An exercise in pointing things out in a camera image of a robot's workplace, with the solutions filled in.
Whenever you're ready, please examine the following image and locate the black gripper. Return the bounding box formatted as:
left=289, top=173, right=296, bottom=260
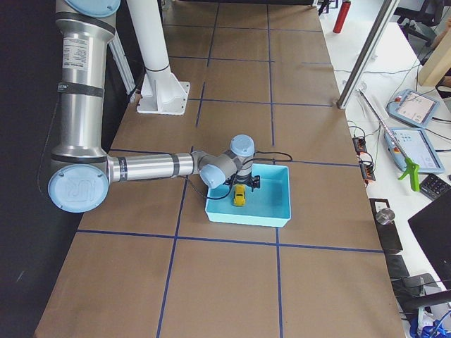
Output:
left=225, top=173, right=260, bottom=193

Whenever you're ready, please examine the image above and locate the green handled reacher grabber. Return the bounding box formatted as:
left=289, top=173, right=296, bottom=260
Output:
left=357, top=89, right=420, bottom=192

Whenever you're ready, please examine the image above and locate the aluminium frame post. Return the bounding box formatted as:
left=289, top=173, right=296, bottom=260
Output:
left=337, top=0, right=400, bottom=109

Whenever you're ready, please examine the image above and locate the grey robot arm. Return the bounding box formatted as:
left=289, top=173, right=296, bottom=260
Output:
left=48, top=1, right=260, bottom=213

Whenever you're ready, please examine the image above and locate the black keyboard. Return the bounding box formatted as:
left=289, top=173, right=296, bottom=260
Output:
left=419, top=173, right=450, bottom=201

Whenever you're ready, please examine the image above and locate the upper teach pendant tablet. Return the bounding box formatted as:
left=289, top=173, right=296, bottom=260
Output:
left=386, top=89, right=440, bottom=128

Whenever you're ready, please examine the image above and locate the black laptop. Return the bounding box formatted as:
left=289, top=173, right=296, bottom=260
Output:
left=408, top=196, right=450, bottom=289

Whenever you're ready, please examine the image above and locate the red fire extinguisher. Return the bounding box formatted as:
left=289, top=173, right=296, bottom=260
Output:
left=333, top=0, right=352, bottom=34

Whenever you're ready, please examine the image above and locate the steel cylinder weight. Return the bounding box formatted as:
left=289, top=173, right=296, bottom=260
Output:
left=375, top=208, right=395, bottom=225

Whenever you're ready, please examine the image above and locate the teach pendant tablet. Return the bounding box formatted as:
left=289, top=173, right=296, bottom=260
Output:
left=384, top=127, right=445, bottom=174
left=386, top=89, right=440, bottom=128

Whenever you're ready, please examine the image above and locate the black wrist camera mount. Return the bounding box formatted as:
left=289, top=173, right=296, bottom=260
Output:
left=224, top=174, right=261, bottom=192

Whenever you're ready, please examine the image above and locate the seated person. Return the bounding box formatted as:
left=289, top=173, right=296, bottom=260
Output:
left=431, top=30, right=447, bottom=49

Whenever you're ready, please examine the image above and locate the light blue plastic bin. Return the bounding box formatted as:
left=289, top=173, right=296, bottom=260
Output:
left=205, top=163, right=291, bottom=227

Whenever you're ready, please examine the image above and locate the lower teach pendant tablet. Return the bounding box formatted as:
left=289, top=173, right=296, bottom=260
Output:
left=384, top=127, right=445, bottom=174

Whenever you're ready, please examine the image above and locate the yellow beetle toy car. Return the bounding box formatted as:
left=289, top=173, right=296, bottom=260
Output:
left=233, top=184, right=246, bottom=207

